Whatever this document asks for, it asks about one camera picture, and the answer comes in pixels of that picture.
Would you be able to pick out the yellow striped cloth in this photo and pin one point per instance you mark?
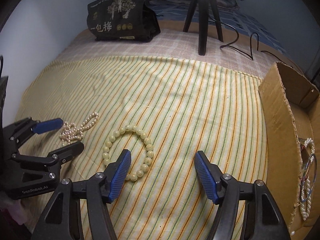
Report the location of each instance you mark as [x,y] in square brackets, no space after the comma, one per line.
[163,110]

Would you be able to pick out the thin blue bangle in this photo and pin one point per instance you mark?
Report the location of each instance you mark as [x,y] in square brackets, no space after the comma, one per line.
[307,182]

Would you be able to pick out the black snack bag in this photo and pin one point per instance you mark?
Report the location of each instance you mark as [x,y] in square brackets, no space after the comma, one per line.
[111,20]

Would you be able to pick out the blue patterned bed sheet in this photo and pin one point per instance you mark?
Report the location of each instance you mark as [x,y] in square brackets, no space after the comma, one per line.
[243,23]

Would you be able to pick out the brown cardboard box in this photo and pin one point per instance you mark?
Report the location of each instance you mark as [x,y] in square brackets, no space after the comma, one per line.
[291,110]

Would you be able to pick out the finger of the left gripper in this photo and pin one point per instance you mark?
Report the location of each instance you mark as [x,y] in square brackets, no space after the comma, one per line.
[47,126]
[67,153]

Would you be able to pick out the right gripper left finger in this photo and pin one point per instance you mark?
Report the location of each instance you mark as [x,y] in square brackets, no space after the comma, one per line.
[61,217]

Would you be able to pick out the left white gloved hand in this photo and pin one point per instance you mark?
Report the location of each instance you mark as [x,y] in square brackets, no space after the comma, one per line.
[14,207]

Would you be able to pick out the black tripod stand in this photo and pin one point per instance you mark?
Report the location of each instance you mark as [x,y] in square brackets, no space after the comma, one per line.
[204,14]

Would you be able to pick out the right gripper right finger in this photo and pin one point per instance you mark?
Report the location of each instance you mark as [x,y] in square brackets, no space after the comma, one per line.
[262,217]

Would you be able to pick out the beige checkered blanket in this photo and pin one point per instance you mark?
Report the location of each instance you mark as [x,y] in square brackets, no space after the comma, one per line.
[253,57]

